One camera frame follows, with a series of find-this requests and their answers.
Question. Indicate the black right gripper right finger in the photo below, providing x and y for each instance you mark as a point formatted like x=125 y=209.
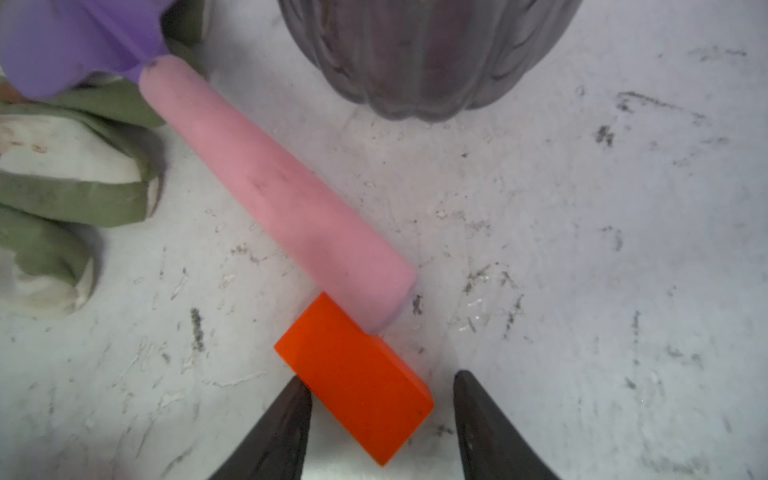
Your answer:
x=490 y=446

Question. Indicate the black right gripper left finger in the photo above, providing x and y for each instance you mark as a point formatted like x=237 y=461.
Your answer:
x=275 y=447

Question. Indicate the red orange block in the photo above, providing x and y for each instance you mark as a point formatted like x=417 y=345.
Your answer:
x=364 y=384

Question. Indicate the beige dirty cloth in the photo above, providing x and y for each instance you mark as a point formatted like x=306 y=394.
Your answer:
x=66 y=160

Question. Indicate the purple glass vase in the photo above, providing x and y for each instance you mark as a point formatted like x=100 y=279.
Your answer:
x=426 y=59

